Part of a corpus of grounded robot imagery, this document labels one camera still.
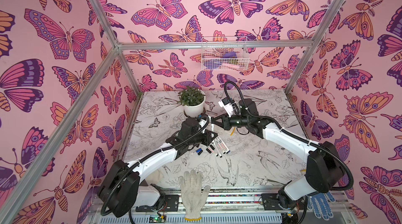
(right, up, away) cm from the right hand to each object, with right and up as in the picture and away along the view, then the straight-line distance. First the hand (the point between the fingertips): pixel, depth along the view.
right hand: (214, 121), depth 78 cm
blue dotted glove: (+49, -38, -6) cm, 62 cm away
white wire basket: (+8, +40, +17) cm, 44 cm away
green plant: (-13, +13, +14) cm, 23 cm away
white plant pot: (-11, +5, +24) cm, 27 cm away
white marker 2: (+8, -18, +11) cm, 23 cm away
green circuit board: (-28, -44, -7) cm, 53 cm away
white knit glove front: (-10, -36, -3) cm, 38 cm away
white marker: (-1, -3, -1) cm, 3 cm away
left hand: (+2, -6, +1) cm, 6 cm away
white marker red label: (0, -19, +11) cm, 22 cm away
